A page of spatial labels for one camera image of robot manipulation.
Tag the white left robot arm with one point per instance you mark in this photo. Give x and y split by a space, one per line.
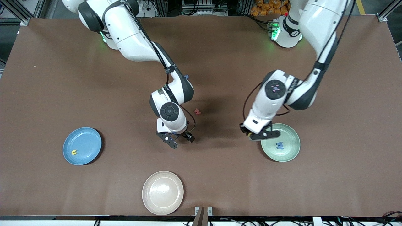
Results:
320 22

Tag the table edge mount bracket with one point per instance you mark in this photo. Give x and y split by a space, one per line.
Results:
201 218

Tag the green plate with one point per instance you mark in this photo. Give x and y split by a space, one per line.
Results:
282 150

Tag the blue capital letter W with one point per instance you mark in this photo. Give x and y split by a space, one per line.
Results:
279 145

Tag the small red letter w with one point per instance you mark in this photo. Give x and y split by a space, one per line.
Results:
197 111

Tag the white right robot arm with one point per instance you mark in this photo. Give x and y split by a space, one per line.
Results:
132 37

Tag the beige plate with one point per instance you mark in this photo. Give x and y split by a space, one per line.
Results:
163 193

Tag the aluminium frame profile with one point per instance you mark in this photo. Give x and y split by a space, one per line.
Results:
389 11
19 14

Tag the bag of oranges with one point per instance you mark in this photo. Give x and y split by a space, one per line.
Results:
267 9

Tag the white power strip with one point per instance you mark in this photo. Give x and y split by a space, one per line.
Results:
147 11

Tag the blue plate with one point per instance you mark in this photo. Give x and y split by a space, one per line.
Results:
82 146

